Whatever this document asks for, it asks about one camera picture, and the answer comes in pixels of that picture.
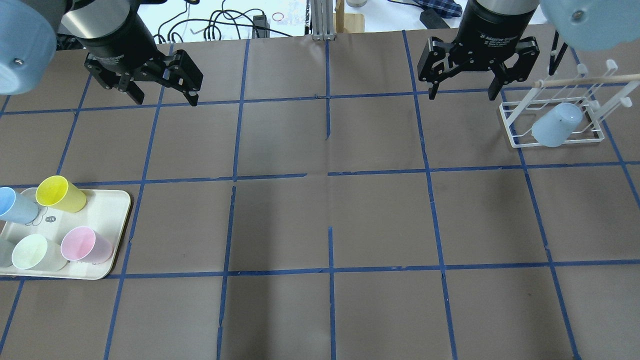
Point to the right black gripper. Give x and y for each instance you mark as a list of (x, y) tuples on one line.
[(492, 27)]

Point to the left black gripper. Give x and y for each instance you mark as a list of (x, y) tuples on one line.
[(121, 44)]

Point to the pale blue plastic cup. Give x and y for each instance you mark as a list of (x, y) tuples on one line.
[(556, 126)]

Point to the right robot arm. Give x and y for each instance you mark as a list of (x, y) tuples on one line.
[(585, 25)]

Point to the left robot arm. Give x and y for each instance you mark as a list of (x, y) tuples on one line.
[(29, 32)]

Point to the yellow plastic cup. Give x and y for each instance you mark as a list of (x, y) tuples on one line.
[(58, 193)]

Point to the pink plastic cup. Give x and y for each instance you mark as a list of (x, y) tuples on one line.
[(85, 245)]

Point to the pale green plastic cup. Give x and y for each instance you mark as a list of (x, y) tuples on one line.
[(37, 253)]

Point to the plaid folded umbrella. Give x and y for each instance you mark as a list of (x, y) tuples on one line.
[(447, 9)]

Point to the black power adapter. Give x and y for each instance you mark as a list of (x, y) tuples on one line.
[(431, 19)]

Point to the cream plastic tray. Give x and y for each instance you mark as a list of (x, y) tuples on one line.
[(106, 212)]

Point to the wooden mug tree stand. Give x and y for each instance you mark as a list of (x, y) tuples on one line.
[(347, 23)]

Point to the white wire cup rack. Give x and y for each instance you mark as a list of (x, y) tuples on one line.
[(598, 97)]

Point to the aluminium frame post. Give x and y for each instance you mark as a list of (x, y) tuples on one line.
[(322, 20)]

